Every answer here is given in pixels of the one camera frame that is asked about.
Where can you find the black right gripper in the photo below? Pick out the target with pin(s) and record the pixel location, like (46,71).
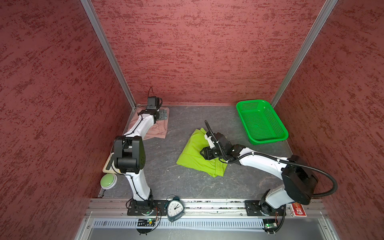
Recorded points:
(208,155)

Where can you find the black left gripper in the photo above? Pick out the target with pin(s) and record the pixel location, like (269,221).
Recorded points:
(162,114)

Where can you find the pink shorts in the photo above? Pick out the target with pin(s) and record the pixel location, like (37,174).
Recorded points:
(159,129)

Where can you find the lime green shorts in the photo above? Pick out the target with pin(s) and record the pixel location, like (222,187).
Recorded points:
(192,159)

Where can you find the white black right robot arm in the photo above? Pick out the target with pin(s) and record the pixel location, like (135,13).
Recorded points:
(299,181)

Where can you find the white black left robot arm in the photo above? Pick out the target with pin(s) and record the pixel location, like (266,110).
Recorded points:
(129,159)

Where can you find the green plastic basket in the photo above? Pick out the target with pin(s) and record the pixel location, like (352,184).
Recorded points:
(261,123)

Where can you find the beige calculator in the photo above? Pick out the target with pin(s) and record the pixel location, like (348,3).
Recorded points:
(108,168)

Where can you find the teal alarm clock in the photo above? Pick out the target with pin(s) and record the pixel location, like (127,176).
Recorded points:
(174,207)

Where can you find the green push button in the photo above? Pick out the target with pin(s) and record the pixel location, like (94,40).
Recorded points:
(108,181)

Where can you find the right controller board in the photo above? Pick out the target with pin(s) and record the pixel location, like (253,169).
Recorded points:
(270,226)

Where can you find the controller board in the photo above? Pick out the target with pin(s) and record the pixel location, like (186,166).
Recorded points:
(270,226)
(145,226)

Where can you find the left controller board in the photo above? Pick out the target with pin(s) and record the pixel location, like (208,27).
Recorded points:
(145,226)

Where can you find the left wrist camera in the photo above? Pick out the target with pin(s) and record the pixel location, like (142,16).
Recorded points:
(154,103)

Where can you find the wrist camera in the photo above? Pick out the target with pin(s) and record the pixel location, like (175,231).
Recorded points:
(154,103)
(210,141)

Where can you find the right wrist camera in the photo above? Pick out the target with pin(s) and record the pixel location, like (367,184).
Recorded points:
(210,141)

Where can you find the left aluminium corner post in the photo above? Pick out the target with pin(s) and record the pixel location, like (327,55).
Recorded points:
(96,24)

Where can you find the aluminium corner post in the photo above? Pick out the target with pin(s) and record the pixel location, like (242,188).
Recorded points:
(317,26)
(96,24)

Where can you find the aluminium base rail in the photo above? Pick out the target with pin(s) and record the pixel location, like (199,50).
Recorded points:
(199,208)

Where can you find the right aluminium corner post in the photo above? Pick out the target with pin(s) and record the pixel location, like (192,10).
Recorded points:
(317,26)

